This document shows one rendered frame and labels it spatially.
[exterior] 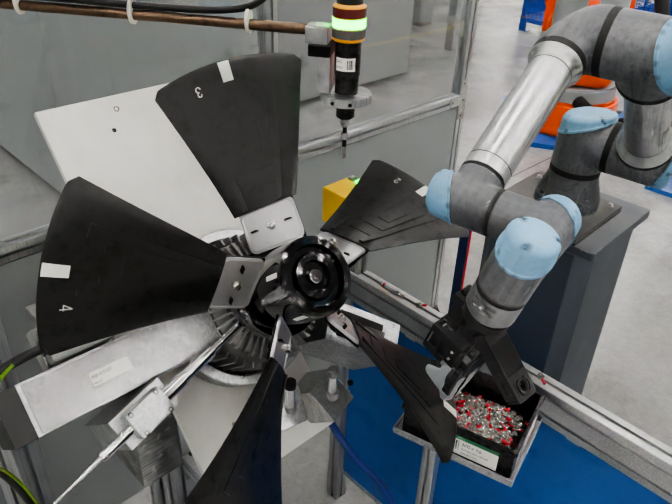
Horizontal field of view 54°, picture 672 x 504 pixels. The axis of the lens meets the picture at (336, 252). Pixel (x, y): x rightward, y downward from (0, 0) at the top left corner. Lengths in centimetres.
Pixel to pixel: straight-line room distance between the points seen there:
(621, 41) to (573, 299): 68
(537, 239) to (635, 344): 221
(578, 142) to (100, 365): 110
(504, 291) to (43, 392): 61
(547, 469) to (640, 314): 182
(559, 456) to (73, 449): 123
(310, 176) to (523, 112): 100
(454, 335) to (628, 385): 187
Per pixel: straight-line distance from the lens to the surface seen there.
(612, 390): 278
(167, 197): 118
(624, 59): 119
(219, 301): 96
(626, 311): 324
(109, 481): 211
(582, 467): 145
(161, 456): 144
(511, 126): 107
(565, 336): 172
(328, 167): 202
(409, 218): 112
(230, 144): 102
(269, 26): 92
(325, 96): 91
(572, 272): 160
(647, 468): 134
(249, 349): 105
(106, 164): 117
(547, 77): 114
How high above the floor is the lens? 175
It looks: 32 degrees down
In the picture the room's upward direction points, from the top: 2 degrees clockwise
